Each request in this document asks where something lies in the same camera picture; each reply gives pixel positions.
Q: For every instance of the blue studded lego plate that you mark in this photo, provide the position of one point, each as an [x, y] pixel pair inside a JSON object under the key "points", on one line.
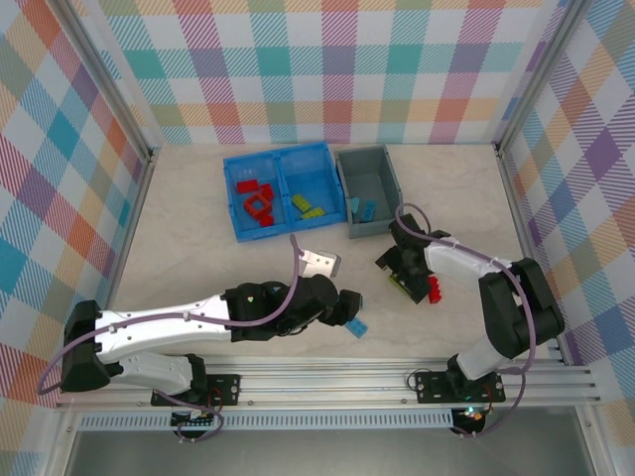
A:
{"points": [[358, 328]]}

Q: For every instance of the red lego window frame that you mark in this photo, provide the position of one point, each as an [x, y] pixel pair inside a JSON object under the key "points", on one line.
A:
{"points": [[247, 205]]}

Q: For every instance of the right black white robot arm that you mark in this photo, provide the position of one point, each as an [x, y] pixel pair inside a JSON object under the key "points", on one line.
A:
{"points": [[501, 317]]}

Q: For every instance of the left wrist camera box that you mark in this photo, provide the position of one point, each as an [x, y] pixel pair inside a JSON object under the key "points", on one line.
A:
{"points": [[317, 263]]}

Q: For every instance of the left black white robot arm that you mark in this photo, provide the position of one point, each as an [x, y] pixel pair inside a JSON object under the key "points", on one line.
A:
{"points": [[159, 337]]}

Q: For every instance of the blue two-compartment plastic bin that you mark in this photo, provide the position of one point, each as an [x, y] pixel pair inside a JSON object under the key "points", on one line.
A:
{"points": [[307, 173]]}

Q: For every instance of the right aluminium side beam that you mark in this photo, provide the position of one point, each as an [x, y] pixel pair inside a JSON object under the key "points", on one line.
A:
{"points": [[522, 223]]}

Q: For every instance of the left aluminium frame post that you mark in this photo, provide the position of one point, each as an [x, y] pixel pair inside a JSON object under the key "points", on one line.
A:
{"points": [[112, 84]]}

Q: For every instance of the left aluminium side beam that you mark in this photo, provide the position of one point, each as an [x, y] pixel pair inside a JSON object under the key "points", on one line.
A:
{"points": [[126, 248]]}

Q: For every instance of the right aluminium frame post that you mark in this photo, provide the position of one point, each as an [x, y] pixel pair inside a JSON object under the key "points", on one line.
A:
{"points": [[539, 74]]}

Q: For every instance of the gray plastic bin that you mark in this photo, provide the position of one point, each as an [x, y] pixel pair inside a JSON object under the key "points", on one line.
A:
{"points": [[367, 173]]}

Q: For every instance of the large red lego brick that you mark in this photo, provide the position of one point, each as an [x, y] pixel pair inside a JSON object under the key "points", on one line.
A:
{"points": [[248, 187]]}

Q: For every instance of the small red lego brick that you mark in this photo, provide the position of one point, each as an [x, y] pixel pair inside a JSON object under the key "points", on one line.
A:
{"points": [[268, 221], [268, 191]]}

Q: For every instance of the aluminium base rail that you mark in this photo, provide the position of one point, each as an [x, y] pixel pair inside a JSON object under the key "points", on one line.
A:
{"points": [[322, 387]]}

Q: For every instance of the black mounting plate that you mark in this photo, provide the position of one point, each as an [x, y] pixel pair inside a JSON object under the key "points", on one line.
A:
{"points": [[431, 389], [225, 389]]}

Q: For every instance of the aluminium side beam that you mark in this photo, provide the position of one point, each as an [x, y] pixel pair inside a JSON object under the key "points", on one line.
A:
{"points": [[522, 223], [126, 248]]}

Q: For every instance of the aluminium frame post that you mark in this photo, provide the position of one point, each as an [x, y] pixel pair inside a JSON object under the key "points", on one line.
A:
{"points": [[112, 84], [539, 74]]}

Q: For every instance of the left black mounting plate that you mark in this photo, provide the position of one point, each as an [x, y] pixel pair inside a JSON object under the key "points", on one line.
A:
{"points": [[225, 389]]}

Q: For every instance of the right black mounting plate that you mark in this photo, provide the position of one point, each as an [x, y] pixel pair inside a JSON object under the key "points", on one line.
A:
{"points": [[431, 389]]}

